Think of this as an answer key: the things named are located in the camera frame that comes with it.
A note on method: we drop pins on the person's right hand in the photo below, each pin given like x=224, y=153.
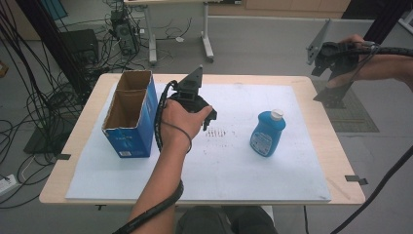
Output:
x=365, y=70

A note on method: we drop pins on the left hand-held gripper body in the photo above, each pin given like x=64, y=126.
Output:
x=191, y=94

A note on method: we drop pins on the black cabinet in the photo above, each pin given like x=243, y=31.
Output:
x=79, y=44

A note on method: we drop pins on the black tape strip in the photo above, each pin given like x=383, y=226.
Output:
x=356, y=179
x=63, y=156

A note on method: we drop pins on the white desk frame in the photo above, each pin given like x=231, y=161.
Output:
x=206, y=35

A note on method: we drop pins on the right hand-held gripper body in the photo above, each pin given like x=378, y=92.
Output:
x=339, y=57

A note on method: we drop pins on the person's left hand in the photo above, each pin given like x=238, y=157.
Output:
x=178, y=126

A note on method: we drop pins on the white power strip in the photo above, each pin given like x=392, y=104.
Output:
x=7, y=184

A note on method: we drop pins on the person's legs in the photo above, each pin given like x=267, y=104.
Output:
x=227, y=221

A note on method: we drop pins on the blue cardboard box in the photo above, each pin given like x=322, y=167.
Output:
x=136, y=139

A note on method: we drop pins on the blue bottle with white cap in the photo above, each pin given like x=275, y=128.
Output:
x=267, y=136

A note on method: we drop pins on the black computer tower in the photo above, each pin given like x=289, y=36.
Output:
x=125, y=34

